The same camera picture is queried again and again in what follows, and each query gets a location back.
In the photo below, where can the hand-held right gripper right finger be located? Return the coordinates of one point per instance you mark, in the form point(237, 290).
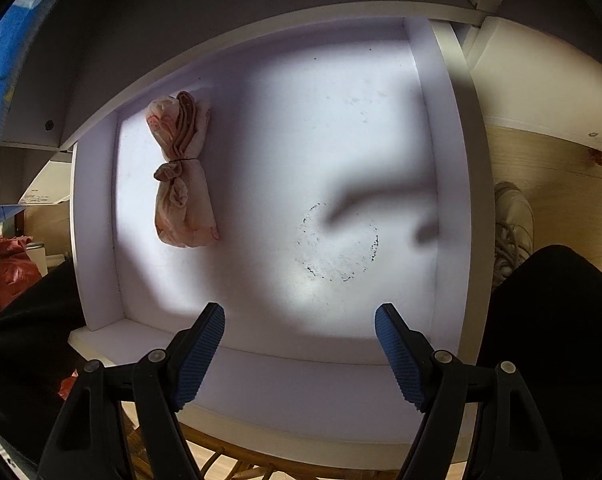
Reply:
point(401, 360)

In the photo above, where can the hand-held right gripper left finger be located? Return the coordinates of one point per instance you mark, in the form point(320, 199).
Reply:
point(201, 360)

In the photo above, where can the pink floral cloth bundle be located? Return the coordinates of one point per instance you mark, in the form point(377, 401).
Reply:
point(186, 200)

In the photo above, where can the white drawer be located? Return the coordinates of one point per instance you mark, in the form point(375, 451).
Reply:
point(281, 160)

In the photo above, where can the rattan chair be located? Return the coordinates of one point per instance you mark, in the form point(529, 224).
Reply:
point(221, 455)

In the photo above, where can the person's right leg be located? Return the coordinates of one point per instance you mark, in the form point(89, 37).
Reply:
point(556, 335)

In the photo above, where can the white shoe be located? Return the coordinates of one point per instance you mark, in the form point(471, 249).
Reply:
point(513, 220)

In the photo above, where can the blue plaid bed sheet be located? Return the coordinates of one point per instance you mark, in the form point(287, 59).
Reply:
point(1, 85)

